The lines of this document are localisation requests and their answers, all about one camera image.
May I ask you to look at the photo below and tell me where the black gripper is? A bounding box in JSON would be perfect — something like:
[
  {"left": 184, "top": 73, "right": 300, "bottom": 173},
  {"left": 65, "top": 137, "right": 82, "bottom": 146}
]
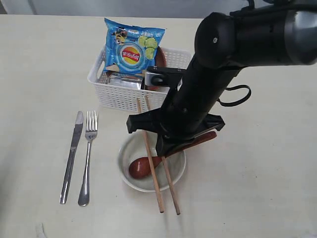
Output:
[{"left": 126, "top": 58, "right": 225, "bottom": 157}]

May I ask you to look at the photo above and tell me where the white speckled ceramic bowl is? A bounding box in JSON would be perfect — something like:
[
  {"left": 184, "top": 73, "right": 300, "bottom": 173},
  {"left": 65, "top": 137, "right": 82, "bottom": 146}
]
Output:
[{"left": 117, "top": 131, "right": 187, "bottom": 193}]

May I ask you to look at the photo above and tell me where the dark brown wooden spoon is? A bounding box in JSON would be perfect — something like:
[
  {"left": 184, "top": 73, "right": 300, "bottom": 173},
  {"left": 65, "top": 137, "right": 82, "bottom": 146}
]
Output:
[{"left": 128, "top": 131, "right": 217, "bottom": 179}]

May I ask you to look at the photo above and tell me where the wooden chopstick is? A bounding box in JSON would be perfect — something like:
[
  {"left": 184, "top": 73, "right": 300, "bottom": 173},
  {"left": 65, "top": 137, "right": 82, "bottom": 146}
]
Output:
[
  {"left": 136, "top": 98, "right": 165, "bottom": 213},
  {"left": 144, "top": 95, "right": 181, "bottom": 215}
]

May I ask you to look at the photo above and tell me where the silver foil packet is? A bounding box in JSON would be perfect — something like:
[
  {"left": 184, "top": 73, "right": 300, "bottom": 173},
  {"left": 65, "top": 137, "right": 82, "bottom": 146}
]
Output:
[{"left": 106, "top": 72, "right": 143, "bottom": 90}]

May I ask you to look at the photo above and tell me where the silver metal fork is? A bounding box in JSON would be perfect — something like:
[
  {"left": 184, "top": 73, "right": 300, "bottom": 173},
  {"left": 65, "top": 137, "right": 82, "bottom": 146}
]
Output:
[{"left": 78, "top": 111, "right": 98, "bottom": 206}]

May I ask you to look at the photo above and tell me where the brown round plate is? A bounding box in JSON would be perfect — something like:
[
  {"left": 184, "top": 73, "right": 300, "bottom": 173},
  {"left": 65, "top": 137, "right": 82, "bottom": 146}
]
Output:
[{"left": 145, "top": 47, "right": 166, "bottom": 91}]

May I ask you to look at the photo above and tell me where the silver table knife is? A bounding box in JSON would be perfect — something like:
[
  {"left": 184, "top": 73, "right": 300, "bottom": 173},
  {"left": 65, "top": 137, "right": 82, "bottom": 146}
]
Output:
[{"left": 59, "top": 111, "right": 84, "bottom": 204}]

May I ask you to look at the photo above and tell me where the blue potato chips bag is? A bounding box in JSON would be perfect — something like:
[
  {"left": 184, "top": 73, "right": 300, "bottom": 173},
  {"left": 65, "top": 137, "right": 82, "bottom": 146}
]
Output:
[{"left": 103, "top": 18, "right": 165, "bottom": 82}]

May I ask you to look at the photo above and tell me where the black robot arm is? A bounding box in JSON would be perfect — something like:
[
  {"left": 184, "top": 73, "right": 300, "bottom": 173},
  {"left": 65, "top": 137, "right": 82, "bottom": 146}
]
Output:
[{"left": 126, "top": 0, "right": 317, "bottom": 156}]

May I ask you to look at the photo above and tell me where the white perforated plastic basket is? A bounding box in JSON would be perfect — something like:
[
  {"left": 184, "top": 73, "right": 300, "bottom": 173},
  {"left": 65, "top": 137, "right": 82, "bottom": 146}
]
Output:
[{"left": 87, "top": 46, "right": 192, "bottom": 113}]

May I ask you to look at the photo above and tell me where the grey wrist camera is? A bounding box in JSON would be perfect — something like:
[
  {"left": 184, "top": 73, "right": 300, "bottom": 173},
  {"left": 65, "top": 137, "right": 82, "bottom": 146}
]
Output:
[{"left": 144, "top": 66, "right": 186, "bottom": 88}]

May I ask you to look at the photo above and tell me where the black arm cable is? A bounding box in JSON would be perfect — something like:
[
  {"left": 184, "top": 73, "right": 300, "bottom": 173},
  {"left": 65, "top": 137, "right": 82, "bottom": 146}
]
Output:
[{"left": 217, "top": 84, "right": 252, "bottom": 108}]

